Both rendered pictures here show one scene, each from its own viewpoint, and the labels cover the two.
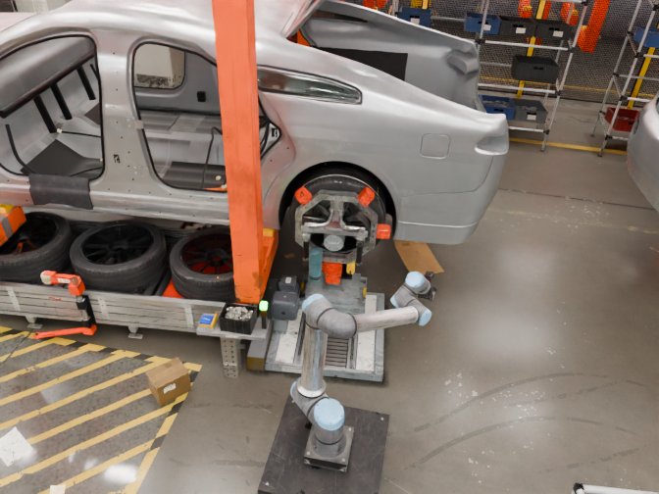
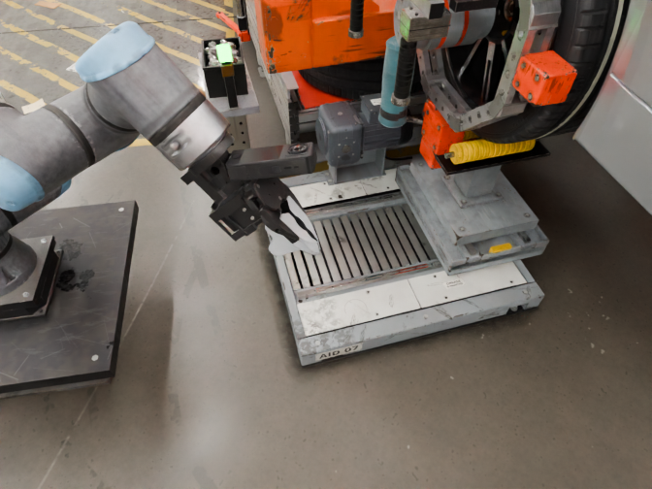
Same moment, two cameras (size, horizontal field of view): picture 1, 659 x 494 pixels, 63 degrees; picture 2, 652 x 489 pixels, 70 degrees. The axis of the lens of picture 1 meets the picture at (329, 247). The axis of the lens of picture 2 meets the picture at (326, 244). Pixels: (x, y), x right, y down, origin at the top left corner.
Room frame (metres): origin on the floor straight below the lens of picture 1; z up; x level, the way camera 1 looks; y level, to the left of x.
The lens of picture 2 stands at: (2.27, -1.03, 1.35)
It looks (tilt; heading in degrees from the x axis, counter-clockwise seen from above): 50 degrees down; 71
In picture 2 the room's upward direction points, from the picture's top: straight up
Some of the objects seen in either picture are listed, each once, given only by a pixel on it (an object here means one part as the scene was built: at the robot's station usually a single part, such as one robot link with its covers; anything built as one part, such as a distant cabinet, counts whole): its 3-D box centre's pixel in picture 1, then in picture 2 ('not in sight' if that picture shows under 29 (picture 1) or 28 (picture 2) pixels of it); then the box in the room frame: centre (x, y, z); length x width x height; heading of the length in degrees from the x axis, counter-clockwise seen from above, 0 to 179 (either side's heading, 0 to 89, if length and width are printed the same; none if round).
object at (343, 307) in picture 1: (333, 292); (465, 207); (3.16, -0.05, 0.13); 0.50 x 0.36 x 0.10; 86
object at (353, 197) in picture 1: (335, 227); (469, 14); (2.99, -0.04, 0.85); 0.54 x 0.07 x 0.54; 86
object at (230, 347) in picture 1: (230, 351); (235, 127); (2.44, 0.61, 0.21); 0.10 x 0.10 x 0.42; 86
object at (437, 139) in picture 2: (333, 267); (452, 134); (3.03, -0.04, 0.48); 0.16 x 0.12 x 0.17; 176
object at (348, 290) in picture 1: (334, 273); (477, 167); (3.16, -0.05, 0.32); 0.40 x 0.30 x 0.28; 86
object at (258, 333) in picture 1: (233, 326); (226, 81); (2.44, 0.58, 0.44); 0.43 x 0.17 x 0.03; 86
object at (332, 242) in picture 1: (334, 233); (442, 16); (2.92, -0.03, 0.85); 0.21 x 0.14 x 0.14; 176
